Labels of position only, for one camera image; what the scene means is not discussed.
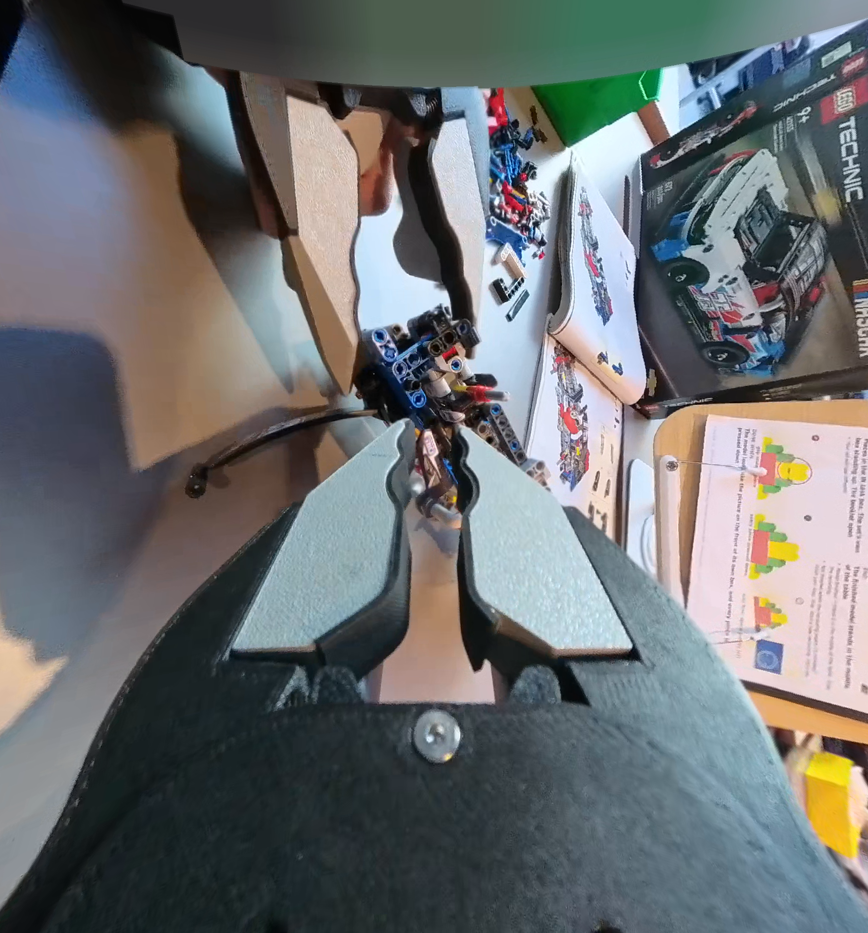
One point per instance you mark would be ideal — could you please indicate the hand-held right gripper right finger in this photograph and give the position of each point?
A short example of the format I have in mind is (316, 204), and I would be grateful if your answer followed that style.
(543, 576)

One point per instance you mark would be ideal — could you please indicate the toy car set box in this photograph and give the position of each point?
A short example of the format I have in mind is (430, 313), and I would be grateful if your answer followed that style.
(769, 219)

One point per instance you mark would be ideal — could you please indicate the long black stickered panel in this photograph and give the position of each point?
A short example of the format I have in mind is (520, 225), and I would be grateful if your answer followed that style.
(281, 434)

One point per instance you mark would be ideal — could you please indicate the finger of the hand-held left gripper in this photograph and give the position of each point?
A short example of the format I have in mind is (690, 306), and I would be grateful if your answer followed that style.
(317, 204)
(459, 204)

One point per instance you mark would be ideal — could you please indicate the beige toy beam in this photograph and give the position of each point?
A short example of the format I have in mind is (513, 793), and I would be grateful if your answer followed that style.
(510, 261)

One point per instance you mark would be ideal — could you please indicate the pile of loose toy pieces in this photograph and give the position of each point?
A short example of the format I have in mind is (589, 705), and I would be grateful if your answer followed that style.
(514, 182)

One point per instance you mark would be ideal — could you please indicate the toy brick car chassis model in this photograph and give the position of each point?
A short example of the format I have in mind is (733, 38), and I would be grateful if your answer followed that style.
(434, 364)

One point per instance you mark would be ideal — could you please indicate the dark grey toy bar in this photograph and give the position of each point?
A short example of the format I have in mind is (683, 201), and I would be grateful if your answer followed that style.
(518, 306)

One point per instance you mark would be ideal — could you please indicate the building instruction booklet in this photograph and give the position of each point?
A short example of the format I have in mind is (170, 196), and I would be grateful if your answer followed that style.
(602, 291)

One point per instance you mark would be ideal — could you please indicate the black angled toy beam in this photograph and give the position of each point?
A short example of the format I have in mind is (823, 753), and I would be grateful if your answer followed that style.
(505, 290)

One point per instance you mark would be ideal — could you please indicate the green storage bin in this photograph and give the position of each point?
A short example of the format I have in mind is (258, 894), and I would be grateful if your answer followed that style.
(594, 102)

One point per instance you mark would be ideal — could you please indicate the white sign stand base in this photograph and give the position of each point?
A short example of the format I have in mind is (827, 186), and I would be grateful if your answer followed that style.
(645, 525)

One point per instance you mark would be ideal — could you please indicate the person's left hand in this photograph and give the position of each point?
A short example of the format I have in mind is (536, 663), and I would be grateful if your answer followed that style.
(379, 175)

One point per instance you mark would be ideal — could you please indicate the grey desk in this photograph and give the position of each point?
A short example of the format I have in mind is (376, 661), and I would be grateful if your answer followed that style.
(150, 255)

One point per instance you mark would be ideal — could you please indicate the wooden board instruction sign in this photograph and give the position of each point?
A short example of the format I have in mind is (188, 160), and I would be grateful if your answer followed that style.
(806, 568)

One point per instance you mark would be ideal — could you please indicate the yellow block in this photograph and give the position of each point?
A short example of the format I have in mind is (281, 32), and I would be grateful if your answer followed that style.
(835, 802)

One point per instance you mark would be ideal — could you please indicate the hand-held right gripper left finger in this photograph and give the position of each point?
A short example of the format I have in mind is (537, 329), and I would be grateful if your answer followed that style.
(324, 568)

